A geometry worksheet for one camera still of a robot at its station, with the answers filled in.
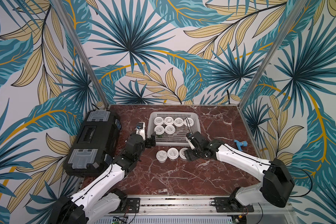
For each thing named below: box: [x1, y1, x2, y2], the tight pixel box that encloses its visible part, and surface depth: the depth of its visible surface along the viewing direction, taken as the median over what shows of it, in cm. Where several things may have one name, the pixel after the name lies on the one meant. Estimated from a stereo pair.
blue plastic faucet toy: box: [233, 139, 248, 152], surface depth 98 cm
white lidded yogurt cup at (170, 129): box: [164, 124, 176, 135], surface depth 97 cm
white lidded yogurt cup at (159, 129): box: [154, 125, 165, 135], surface depth 97 cm
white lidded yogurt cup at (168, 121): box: [163, 116, 175, 126], surface depth 102 cm
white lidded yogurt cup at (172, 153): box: [166, 147, 180, 161], surface depth 87 cm
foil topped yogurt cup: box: [155, 149, 168, 164], surface depth 87 cm
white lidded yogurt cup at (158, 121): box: [153, 116, 165, 126], surface depth 102 cm
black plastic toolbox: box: [63, 109, 122, 177], surface depth 80 cm
